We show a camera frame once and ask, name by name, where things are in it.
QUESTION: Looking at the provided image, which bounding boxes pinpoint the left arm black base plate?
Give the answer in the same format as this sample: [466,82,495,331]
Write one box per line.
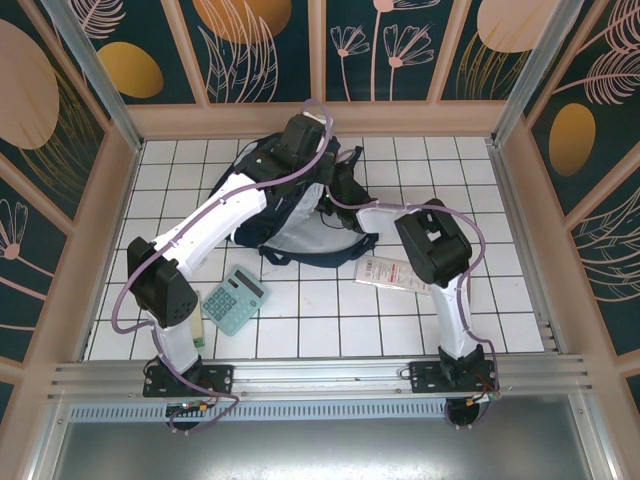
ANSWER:
[143,363,236,399]

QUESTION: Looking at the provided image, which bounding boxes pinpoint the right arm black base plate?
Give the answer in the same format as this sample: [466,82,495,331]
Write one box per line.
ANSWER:
[408,360,501,396]

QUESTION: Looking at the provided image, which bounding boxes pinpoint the slotted grey cable duct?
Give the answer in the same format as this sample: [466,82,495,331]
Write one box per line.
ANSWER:
[67,402,451,424]

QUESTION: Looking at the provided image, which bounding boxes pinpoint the pale green notebook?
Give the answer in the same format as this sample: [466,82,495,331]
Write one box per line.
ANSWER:
[189,290,207,350]

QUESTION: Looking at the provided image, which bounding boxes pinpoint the aluminium side rail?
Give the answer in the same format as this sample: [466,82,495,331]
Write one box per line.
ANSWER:
[487,142,569,357]

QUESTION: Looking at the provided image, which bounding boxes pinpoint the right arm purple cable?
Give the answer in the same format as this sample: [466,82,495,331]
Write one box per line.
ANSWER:
[325,192,501,431]

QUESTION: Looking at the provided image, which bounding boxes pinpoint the teal calculator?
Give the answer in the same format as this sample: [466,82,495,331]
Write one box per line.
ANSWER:
[200,264,271,337]

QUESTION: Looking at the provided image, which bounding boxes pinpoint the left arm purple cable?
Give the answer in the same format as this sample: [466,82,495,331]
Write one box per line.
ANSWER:
[112,98,337,435]

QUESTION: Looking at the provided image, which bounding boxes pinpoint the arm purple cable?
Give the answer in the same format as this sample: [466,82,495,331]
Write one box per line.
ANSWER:
[325,192,501,431]
[112,98,337,435]

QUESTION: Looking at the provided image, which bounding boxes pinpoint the aluminium front rail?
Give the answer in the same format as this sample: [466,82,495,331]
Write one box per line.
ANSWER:
[47,353,594,402]

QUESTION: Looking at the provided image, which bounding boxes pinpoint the aluminium corner post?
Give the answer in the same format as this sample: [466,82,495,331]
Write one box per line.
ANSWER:
[491,0,587,147]
[41,0,147,152]

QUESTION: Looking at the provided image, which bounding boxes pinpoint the navy blue backpack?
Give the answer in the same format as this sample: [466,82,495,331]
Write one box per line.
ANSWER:
[209,134,380,269]

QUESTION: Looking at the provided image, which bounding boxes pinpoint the clear stationery pack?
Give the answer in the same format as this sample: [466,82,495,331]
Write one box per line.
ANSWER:
[353,254,436,296]

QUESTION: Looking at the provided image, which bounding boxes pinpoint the grey steel sheet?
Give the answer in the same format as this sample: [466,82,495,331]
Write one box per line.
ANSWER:
[49,422,619,480]

